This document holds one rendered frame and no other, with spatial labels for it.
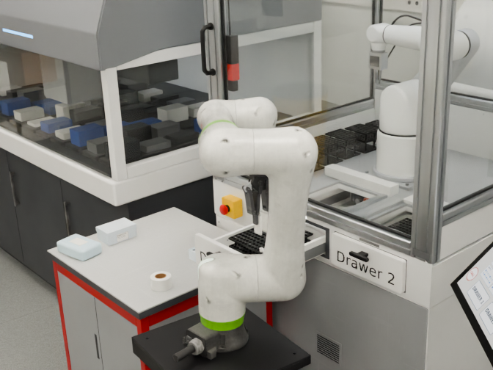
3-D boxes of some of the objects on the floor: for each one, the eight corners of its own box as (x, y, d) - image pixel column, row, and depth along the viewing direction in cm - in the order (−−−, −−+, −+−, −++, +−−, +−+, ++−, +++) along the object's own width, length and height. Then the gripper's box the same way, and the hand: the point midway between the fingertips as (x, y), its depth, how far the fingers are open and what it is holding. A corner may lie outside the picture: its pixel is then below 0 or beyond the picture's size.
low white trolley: (158, 502, 259) (139, 312, 232) (71, 418, 303) (46, 249, 276) (279, 426, 294) (275, 253, 267) (185, 360, 338) (174, 206, 311)
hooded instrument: (133, 374, 330) (88, -45, 266) (-30, 245, 462) (-86, -55, 398) (322, 282, 402) (322, -65, 338) (134, 193, 535) (109, -68, 471)
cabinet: (419, 520, 248) (431, 310, 219) (223, 383, 321) (213, 213, 292) (562, 396, 305) (588, 217, 276) (368, 305, 379) (373, 156, 350)
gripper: (269, 153, 233) (271, 222, 242) (232, 164, 224) (235, 236, 233) (286, 158, 228) (287, 229, 236) (249, 169, 219) (251, 243, 227)
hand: (261, 222), depth 233 cm, fingers closed
